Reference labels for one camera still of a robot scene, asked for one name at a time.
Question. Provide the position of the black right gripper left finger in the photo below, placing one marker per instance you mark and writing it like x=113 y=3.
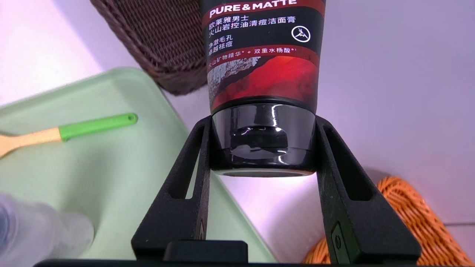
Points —
x=178 y=207

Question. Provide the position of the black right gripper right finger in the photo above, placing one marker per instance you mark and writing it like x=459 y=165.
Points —
x=356 y=215

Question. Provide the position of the black red face wash tube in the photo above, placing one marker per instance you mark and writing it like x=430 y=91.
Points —
x=259 y=74

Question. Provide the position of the orange wicker basket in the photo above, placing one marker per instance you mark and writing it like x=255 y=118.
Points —
x=415 y=215

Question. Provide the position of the dark brown wicker basket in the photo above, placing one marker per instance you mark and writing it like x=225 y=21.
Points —
x=159 y=44

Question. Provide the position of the light green plastic tray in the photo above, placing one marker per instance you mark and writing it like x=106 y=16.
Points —
x=111 y=167

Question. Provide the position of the translucent white plastic bottle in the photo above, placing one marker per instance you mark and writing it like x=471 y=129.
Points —
x=37 y=230

